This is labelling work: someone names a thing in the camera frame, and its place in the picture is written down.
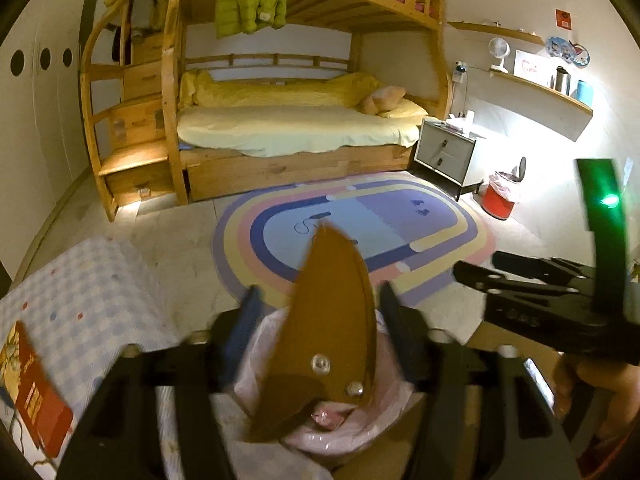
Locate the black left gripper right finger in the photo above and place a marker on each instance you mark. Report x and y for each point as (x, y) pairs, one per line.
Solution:
(484, 417)

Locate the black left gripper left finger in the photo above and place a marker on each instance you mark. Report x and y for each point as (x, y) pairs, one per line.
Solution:
(118, 436)

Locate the brown leather sheath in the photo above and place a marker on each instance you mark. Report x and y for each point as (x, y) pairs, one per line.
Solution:
(326, 348)

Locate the red trash bin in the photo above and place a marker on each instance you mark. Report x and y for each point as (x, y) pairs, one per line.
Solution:
(503, 191)

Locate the pink trash bag bin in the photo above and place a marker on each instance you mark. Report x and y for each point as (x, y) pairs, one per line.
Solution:
(333, 429)

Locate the right hand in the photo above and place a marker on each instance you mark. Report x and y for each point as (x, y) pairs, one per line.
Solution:
(620, 379)

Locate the phone on gripper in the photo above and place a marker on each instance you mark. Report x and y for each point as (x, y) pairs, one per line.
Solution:
(542, 392)

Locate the colourful printed paper box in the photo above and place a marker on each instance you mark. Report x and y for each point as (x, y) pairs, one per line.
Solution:
(24, 383)

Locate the checkered blue white tablecloth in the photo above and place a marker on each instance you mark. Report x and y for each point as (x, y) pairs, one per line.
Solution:
(79, 310)

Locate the rainbow oval rug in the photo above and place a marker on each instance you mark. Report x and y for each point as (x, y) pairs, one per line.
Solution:
(407, 231)

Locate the white nightstand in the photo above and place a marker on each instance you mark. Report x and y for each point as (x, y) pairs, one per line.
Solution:
(461, 159)

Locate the steel thermos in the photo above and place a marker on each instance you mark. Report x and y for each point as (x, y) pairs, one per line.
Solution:
(561, 81)

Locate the white desk fan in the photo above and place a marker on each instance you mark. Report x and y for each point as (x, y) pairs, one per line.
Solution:
(499, 49)

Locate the white wardrobe with holes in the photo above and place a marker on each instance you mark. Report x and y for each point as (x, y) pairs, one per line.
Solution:
(42, 147)

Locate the plush toy pillow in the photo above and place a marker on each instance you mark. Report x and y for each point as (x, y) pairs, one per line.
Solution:
(382, 100)

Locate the yellow bedding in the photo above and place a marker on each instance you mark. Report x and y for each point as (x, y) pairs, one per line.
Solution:
(308, 116)

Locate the wooden stair drawers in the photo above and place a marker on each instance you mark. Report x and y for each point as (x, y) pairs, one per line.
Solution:
(122, 110)

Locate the clothes pile on stairs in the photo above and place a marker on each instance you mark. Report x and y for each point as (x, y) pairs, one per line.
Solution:
(146, 17)

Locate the curved wall shelf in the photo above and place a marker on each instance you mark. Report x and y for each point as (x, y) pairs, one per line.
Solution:
(527, 90)

